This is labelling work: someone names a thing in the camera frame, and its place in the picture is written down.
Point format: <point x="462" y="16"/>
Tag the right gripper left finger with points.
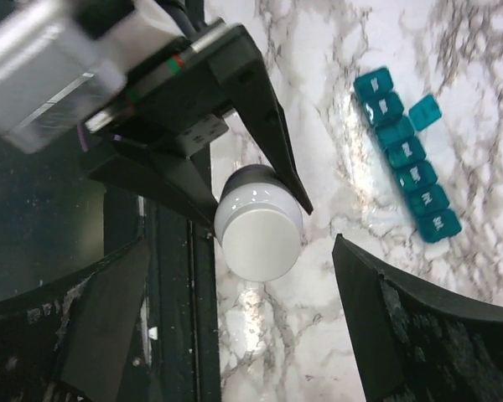
<point x="69" y="340"/>

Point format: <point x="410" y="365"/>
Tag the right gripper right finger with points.
<point x="413" y="340"/>

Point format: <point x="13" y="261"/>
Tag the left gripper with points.
<point x="174" y="103"/>

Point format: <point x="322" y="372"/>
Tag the white pill bottle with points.
<point x="258" y="224"/>

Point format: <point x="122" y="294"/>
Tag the teal weekly pill organizer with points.
<point x="395" y="129"/>

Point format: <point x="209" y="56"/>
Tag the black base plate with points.
<point x="54" y="222"/>

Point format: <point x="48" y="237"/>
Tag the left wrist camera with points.
<point x="60" y="61"/>

